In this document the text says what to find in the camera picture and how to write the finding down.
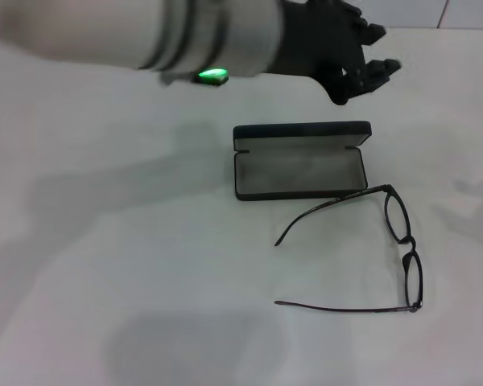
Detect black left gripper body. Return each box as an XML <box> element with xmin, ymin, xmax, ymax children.
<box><xmin>274</xmin><ymin>0</ymin><xmax>366</xmax><ymax>106</ymax></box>

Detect black glasses case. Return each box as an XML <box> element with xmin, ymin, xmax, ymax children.
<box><xmin>232</xmin><ymin>120</ymin><xmax>372</xmax><ymax>202</ymax></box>

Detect black glasses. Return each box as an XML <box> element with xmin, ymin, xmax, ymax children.
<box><xmin>274</xmin><ymin>183</ymin><xmax>424</xmax><ymax>315</ymax></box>

